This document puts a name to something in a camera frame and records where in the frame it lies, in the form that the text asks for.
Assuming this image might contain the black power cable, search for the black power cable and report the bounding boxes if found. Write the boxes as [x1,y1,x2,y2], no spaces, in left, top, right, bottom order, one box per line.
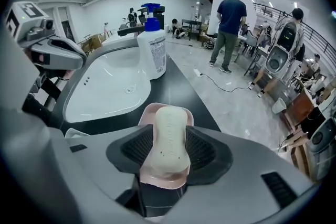
[201,73,253,93]

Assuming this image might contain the black table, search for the black table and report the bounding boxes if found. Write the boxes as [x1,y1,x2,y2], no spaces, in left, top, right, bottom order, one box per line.
[181,18,203,41]

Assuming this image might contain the grey helmet-shaped device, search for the grey helmet-shaped device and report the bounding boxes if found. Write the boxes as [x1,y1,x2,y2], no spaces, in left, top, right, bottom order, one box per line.
[307,117,336,182]

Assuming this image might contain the white bottle blue pump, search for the white bottle blue pump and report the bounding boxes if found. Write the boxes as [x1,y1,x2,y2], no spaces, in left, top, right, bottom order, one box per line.
[136,2,167,80]

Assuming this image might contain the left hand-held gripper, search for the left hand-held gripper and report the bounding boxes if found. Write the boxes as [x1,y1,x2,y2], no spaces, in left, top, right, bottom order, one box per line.
[5,1,87,103]

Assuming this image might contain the white sink basin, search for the white sink basin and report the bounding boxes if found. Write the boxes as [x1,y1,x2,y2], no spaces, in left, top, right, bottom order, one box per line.
[64,46,152,123]

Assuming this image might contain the person's black trousers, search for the person's black trousers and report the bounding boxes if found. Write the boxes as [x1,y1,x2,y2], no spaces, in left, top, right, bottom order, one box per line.
[22,86,66,136]

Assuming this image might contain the black metal railing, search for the black metal railing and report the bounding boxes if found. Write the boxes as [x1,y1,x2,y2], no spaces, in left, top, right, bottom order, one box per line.
[253,2,336,61]

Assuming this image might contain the dark wooden sink cabinet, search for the dark wooden sink cabinet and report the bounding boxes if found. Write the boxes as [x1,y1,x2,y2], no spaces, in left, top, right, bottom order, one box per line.
[48,38,223,137]

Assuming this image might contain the black faucet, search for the black faucet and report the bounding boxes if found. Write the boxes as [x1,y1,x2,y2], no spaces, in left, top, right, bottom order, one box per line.
[117,4,166,37]

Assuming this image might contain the white waste bin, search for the white waste bin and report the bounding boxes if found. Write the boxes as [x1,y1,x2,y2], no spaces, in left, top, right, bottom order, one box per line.
[271,97,288,115]

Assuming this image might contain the dark wooden chair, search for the dark wooden chair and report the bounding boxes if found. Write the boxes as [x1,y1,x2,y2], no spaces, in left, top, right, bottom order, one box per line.
[79,33,105,56]

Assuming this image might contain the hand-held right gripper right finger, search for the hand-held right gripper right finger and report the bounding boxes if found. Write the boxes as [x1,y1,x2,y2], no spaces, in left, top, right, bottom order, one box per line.
[162,125,314,224]

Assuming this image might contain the pink soap dish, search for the pink soap dish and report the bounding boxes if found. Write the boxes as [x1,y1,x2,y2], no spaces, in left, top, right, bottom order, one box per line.
[138,102,195,190]

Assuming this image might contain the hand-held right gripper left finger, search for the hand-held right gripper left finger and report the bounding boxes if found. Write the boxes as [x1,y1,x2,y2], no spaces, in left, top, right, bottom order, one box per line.
[65,124,154,218]

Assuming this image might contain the white soap bar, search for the white soap bar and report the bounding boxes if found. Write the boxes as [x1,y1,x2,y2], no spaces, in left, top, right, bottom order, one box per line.
[149,106,191,178]

